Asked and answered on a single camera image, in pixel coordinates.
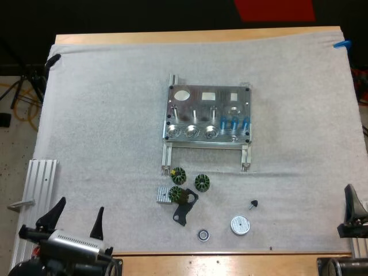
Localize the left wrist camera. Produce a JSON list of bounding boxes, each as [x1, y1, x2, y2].
[[47, 229, 106, 260]]

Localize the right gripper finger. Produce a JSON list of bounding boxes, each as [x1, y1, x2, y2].
[[344, 183, 368, 223]]

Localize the metal plate on aluminium rails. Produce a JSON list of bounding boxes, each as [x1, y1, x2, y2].
[[160, 73, 254, 176]]

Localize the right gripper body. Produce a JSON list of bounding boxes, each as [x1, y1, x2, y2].
[[336, 217, 368, 239]]

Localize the dark green ribbed ring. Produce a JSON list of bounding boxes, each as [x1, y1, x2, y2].
[[170, 167, 187, 185], [168, 186, 188, 205], [194, 173, 212, 193]]

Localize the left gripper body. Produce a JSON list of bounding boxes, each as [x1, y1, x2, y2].
[[18, 224, 114, 261]]

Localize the white ribbed block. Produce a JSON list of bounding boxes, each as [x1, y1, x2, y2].
[[156, 186, 173, 205]]

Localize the flat black bracket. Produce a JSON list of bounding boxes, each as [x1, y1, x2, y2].
[[171, 188, 200, 227]]

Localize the grey ribbed disc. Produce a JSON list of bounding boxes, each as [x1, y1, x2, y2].
[[230, 214, 251, 235]]

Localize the ribbed aluminium rail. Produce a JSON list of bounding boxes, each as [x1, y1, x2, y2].
[[350, 237, 368, 259], [10, 159, 60, 267]]

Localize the silver clamp handle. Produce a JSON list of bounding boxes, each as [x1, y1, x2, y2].
[[6, 198, 36, 213]]

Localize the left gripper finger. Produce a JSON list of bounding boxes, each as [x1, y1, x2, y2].
[[89, 206, 105, 241], [35, 196, 67, 231]]

